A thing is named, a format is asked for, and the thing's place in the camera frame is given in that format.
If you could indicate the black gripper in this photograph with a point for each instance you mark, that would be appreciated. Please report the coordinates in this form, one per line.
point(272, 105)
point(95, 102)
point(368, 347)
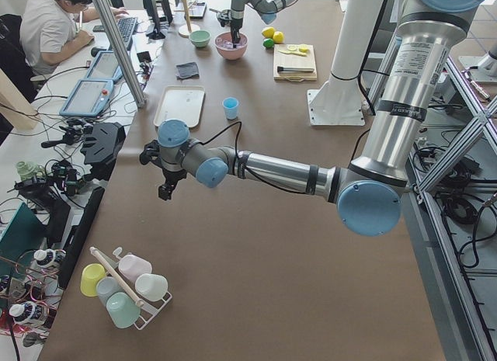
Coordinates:
point(234, 24)
point(170, 175)

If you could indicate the clear ice cubes pile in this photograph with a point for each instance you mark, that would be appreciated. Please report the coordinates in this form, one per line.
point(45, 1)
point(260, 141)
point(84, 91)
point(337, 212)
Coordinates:
point(227, 44)

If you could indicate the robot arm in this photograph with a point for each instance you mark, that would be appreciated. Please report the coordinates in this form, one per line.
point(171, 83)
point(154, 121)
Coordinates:
point(267, 9)
point(367, 192)

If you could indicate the wooden cup stand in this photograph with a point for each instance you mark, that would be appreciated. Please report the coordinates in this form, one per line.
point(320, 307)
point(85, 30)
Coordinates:
point(188, 27)

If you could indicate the light blue plastic cup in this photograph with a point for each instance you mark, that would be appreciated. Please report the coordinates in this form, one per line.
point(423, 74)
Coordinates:
point(230, 106)

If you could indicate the pink plastic cup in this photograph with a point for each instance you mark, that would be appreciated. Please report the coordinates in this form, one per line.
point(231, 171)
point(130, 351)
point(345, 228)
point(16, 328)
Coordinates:
point(132, 266)

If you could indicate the white plastic cup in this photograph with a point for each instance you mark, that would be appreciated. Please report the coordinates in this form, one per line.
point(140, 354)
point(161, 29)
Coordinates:
point(151, 286)

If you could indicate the yellow plastic cup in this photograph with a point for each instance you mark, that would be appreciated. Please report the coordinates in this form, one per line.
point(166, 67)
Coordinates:
point(91, 275)

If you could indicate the grey blue plastic cup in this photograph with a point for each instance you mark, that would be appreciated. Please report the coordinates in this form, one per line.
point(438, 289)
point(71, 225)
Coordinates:
point(107, 287)

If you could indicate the mint green plastic cup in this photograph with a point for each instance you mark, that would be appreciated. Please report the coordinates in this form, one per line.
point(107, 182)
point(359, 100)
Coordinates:
point(122, 310)

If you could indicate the pink bowl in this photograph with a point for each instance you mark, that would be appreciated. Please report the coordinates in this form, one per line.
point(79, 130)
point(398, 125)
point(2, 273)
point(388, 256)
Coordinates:
point(234, 54)

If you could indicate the yellow lemon upper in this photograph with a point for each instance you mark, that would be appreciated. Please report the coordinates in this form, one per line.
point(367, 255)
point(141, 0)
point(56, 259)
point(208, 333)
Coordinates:
point(268, 32)

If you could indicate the yellow lemon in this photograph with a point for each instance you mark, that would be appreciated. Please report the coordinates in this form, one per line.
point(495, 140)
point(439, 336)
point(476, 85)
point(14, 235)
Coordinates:
point(268, 32)
point(278, 37)

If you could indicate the green lime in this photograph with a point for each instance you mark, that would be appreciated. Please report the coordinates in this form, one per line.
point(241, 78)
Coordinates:
point(268, 43)

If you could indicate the mint green bowl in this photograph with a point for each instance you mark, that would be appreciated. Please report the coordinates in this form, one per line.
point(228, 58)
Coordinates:
point(200, 38)

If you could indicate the yellow lemon lower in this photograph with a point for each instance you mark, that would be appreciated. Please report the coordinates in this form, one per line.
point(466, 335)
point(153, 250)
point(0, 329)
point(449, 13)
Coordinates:
point(278, 37)

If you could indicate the bamboo cutting board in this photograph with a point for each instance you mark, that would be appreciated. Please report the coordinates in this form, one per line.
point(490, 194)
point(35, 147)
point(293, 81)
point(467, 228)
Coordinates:
point(304, 60)

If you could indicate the steel muddler black tip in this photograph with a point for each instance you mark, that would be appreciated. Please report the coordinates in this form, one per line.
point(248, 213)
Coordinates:
point(282, 69)

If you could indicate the grey folded cloth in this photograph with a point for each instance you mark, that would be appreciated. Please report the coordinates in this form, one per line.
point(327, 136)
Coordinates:
point(187, 70)

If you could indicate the cream rabbit serving tray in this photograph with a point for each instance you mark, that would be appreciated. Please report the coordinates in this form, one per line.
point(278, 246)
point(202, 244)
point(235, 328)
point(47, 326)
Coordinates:
point(183, 103)

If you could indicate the black keyboard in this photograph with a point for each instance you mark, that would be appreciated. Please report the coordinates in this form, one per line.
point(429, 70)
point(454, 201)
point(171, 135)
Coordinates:
point(127, 27)

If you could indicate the blue teach pendant near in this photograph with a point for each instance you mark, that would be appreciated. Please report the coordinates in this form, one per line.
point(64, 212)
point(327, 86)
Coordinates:
point(88, 98)

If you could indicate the blue teach pendant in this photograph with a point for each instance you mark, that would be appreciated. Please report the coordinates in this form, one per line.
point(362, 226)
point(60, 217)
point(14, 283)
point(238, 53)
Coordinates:
point(105, 66)
point(88, 98)

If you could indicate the blue teach pendant far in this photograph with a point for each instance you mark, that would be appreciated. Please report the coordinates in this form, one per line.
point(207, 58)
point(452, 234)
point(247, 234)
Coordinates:
point(105, 66)

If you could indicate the seated person white shirt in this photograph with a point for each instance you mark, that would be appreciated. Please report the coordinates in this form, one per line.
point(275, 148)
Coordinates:
point(48, 33)

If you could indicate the white wire cup rack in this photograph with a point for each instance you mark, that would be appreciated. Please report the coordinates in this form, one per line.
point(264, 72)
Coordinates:
point(149, 310)

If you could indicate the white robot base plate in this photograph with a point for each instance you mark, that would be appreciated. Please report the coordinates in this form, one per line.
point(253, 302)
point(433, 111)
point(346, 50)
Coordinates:
point(329, 108)

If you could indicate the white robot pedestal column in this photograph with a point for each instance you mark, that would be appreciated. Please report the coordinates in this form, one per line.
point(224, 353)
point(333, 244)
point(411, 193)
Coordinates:
point(357, 29)

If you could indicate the aluminium frame post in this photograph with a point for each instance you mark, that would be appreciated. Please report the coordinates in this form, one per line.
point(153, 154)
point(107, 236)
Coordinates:
point(116, 41)

